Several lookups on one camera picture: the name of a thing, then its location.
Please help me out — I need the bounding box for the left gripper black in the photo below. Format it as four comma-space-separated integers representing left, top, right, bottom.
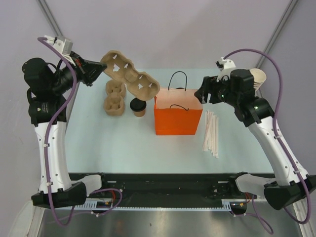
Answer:
50, 51, 107, 94

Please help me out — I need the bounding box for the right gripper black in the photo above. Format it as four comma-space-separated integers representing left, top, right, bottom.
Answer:
194, 73, 239, 107

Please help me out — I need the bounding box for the orange paper bag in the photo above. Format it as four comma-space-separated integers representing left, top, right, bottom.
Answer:
154, 80, 203, 136

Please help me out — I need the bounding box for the single pulp cup carrier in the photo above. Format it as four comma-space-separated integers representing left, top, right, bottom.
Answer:
100, 50, 160, 101

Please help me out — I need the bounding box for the black coffee cup lid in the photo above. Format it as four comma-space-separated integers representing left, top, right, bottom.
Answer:
130, 98, 147, 112

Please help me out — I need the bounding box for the stack of paper cups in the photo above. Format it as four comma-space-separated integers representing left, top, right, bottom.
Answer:
250, 68, 267, 90

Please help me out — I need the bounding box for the single brown paper cup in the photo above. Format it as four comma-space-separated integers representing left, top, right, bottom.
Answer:
133, 109, 146, 118

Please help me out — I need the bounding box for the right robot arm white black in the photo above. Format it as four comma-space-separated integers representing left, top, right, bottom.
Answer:
195, 69, 316, 210

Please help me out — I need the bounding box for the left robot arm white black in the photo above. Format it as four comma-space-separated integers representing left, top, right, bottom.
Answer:
22, 52, 109, 208

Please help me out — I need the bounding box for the brown pulp cup carrier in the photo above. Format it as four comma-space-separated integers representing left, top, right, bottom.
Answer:
103, 79, 126, 117

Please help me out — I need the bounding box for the bundle of wrapped straws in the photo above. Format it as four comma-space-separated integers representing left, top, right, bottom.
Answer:
202, 110, 219, 158

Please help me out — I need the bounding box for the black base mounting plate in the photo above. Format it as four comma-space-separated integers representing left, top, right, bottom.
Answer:
66, 172, 265, 205

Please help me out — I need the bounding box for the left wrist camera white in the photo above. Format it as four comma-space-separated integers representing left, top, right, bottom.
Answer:
44, 35, 73, 62

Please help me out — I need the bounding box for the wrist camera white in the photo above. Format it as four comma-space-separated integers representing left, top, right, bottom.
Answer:
216, 57, 236, 82
44, 35, 73, 62

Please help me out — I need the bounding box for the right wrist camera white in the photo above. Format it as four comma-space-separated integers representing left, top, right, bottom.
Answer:
216, 57, 236, 82

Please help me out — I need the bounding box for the white cable duct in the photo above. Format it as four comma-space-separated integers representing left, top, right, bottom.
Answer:
74, 199, 233, 212

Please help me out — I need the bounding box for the aluminium rail frame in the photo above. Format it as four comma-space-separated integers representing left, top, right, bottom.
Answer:
256, 195, 316, 237

